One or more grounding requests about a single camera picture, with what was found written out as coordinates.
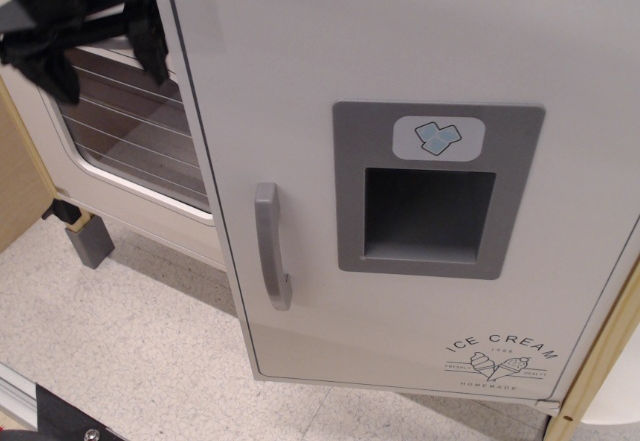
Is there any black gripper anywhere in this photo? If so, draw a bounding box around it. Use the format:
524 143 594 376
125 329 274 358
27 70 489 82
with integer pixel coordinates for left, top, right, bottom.
1 0 169 105

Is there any grey fridge door handle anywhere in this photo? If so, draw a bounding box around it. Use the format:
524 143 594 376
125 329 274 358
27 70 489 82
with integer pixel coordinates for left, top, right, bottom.
254 182 292 311

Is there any white toy fridge door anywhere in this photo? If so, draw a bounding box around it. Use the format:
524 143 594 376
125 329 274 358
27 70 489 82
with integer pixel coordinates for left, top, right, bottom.
157 0 639 411

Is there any white oven door with window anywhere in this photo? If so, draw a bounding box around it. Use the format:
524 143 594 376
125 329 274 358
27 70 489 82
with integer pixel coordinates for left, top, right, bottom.
1 37 225 269

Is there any light wooden side panel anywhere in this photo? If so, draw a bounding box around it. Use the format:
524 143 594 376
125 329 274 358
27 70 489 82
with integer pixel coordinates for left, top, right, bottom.
1 81 56 251

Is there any grey kitchen leg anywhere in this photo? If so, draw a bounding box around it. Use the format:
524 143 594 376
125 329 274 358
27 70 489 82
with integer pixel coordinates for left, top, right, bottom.
66 216 115 269

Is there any grey ice dispenser panel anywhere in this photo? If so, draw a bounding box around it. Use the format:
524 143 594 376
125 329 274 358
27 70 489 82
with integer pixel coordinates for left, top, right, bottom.
333 101 545 280

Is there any grey oven door handle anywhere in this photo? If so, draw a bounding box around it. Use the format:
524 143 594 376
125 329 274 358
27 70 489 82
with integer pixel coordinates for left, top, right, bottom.
1 0 129 46

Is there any aluminium rail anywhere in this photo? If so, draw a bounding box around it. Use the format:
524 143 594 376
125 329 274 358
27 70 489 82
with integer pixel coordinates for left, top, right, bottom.
1 363 38 429

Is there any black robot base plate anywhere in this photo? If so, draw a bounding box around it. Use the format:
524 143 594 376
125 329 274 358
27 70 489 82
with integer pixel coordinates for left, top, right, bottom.
1 386 124 441

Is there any light wooden right post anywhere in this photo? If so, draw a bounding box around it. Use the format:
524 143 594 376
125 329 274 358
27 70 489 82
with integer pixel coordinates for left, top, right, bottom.
543 260 639 440

